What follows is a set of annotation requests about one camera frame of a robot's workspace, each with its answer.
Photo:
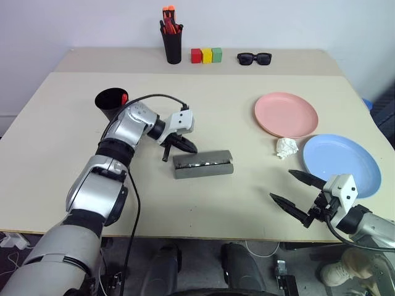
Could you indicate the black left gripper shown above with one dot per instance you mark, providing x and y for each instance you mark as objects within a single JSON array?
[{"x": 175, "y": 139}]

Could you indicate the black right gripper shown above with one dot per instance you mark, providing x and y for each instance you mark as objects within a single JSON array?
[{"x": 322, "y": 209}]

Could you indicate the tortoiseshell eyeglasses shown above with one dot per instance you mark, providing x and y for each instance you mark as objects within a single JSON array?
[{"x": 200, "y": 163}]

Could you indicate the grey glasses case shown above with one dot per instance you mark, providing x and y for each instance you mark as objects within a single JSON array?
[{"x": 203, "y": 172}]

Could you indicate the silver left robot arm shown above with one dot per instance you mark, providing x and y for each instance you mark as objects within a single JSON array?
[{"x": 102, "y": 182}]

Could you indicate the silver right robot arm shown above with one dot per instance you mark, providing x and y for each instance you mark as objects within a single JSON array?
[{"x": 370, "y": 225}]

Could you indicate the crumpled white tissue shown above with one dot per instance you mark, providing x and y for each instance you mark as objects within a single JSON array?
[{"x": 286, "y": 147}]

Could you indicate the blue plate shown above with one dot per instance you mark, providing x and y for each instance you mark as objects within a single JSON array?
[{"x": 339, "y": 157}]

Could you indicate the pink plate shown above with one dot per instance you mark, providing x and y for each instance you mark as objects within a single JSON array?
[{"x": 285, "y": 114}]

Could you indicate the black plastic cup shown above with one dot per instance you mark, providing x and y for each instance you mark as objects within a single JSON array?
[{"x": 108, "y": 103}]

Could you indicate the black metal clamp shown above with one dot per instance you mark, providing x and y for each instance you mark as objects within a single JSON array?
[{"x": 285, "y": 277}]

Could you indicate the white sneaker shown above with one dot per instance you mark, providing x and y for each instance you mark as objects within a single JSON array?
[{"x": 334, "y": 274}]

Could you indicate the red wooden block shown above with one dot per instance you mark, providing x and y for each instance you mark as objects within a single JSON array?
[{"x": 196, "y": 56}]

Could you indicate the dark rounded shape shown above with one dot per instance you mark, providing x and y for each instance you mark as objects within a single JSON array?
[
  {"x": 240, "y": 268},
  {"x": 163, "y": 271}
]

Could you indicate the yellow wooden block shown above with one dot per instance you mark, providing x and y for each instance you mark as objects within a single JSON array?
[{"x": 207, "y": 56}]

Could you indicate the black ribbed pen holder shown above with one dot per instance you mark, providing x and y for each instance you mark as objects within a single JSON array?
[{"x": 172, "y": 47}]

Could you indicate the beige trouser leg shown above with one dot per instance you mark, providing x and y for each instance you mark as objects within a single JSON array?
[{"x": 367, "y": 268}]

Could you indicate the green wooden block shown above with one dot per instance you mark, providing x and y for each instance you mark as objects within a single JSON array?
[{"x": 217, "y": 55}]

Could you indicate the black sunglasses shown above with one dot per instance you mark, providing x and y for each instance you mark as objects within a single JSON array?
[{"x": 247, "y": 59}]

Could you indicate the dark brown woven object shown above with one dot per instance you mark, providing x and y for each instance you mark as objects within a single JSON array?
[{"x": 385, "y": 114}]

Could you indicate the red pen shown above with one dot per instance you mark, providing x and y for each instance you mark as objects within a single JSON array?
[{"x": 169, "y": 27}]

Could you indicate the orange capped black marker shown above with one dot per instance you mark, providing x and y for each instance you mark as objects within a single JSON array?
[
  {"x": 171, "y": 12},
  {"x": 166, "y": 12}
]

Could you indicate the white power strip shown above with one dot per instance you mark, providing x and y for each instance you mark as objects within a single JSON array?
[{"x": 14, "y": 240}]

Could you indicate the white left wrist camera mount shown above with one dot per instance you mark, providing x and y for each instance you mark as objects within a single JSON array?
[{"x": 180, "y": 120}]

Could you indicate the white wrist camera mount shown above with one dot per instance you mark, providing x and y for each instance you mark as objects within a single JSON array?
[
  {"x": 180, "y": 120},
  {"x": 344, "y": 191}
]

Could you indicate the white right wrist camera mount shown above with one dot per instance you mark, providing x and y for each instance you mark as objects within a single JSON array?
[{"x": 344, "y": 191}]

